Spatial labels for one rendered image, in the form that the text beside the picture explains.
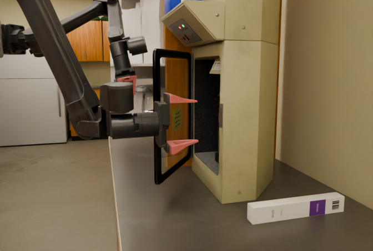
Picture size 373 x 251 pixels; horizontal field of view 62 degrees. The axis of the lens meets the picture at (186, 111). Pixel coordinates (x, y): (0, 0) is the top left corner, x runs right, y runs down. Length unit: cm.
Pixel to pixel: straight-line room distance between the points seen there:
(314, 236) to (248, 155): 27
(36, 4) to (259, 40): 57
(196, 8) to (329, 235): 65
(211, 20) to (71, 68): 38
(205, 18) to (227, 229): 54
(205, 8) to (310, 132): 66
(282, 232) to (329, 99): 53
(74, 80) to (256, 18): 51
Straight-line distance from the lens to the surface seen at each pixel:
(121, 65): 110
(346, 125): 113
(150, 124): 70
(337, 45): 116
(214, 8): 87
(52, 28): 75
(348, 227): 93
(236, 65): 88
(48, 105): 579
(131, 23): 223
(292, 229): 87
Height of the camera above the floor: 134
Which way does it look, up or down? 8 degrees down
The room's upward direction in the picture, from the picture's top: straight up
